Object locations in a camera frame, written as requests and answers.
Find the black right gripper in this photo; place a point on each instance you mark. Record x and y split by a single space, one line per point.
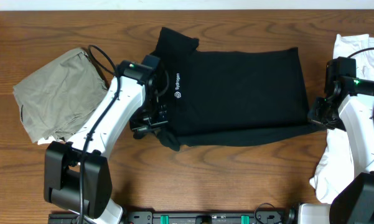
319 111

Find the black polo shirt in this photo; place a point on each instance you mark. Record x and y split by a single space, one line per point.
230 98

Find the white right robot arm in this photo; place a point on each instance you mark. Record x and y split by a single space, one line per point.
355 204

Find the folded white garment under khaki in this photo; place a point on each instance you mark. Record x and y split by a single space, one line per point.
48 140

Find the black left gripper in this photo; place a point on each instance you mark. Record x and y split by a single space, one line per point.
150 119

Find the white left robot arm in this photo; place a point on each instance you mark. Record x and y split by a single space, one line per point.
77 175

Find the white garment pile right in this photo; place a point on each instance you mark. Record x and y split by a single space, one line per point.
335 169

